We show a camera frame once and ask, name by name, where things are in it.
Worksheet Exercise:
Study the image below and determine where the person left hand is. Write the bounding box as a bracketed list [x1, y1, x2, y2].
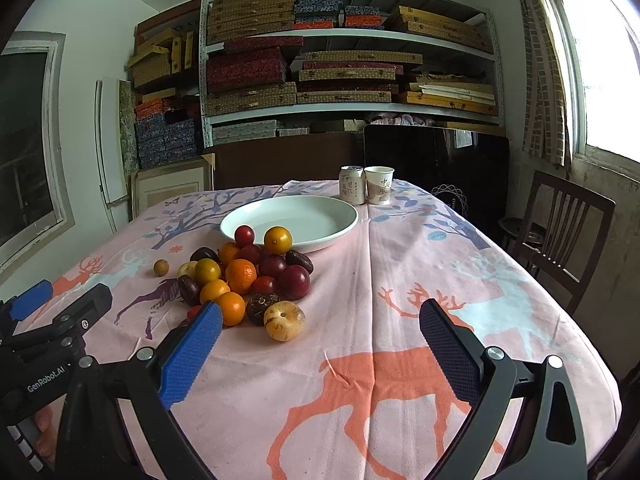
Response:
[32, 406, 56, 466]

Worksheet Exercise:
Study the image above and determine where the large tan round fruit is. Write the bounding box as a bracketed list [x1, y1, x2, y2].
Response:
[264, 300, 306, 342]

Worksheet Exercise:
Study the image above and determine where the large orange mandarin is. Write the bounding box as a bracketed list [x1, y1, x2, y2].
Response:
[224, 259, 258, 295]

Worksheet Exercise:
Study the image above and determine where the small brown round fruit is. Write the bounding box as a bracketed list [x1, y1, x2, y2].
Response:
[153, 259, 169, 278]

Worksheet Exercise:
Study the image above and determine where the dark wooden cabinet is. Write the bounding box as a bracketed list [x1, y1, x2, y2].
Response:
[208, 132, 364, 190]

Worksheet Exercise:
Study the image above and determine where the beige patterned curtain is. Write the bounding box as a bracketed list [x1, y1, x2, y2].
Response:
[520, 0, 572, 169]

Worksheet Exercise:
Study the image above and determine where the small red cherry tomato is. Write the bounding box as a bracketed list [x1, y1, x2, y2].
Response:
[234, 224, 255, 248]

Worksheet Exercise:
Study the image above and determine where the white drink can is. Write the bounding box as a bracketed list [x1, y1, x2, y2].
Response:
[338, 166, 366, 206]

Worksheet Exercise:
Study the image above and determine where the dark brown passion fruit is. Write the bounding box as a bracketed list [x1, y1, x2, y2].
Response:
[245, 292, 280, 326]

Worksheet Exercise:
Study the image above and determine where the pink deer print tablecloth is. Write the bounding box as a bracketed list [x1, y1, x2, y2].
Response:
[8, 179, 623, 480]

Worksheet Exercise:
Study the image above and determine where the dark red plum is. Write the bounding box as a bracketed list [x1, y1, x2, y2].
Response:
[277, 264, 310, 300]

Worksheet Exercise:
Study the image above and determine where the white ceramic plate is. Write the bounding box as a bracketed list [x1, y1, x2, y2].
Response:
[220, 195, 358, 252]

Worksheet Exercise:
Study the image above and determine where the white paper cup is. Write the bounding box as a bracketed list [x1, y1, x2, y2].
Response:
[364, 166, 394, 206]

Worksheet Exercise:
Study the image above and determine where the dark wooden chair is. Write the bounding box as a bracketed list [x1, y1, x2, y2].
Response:
[498, 170, 616, 315]

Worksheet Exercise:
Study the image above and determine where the yellow orange tomato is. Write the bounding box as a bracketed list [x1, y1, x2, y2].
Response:
[264, 226, 293, 255]

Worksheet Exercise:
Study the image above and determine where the white metal shelving unit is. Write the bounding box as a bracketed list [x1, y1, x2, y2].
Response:
[198, 0, 503, 146]

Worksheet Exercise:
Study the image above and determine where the framed picture leaning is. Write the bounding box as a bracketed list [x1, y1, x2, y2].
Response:
[130, 156, 215, 218]

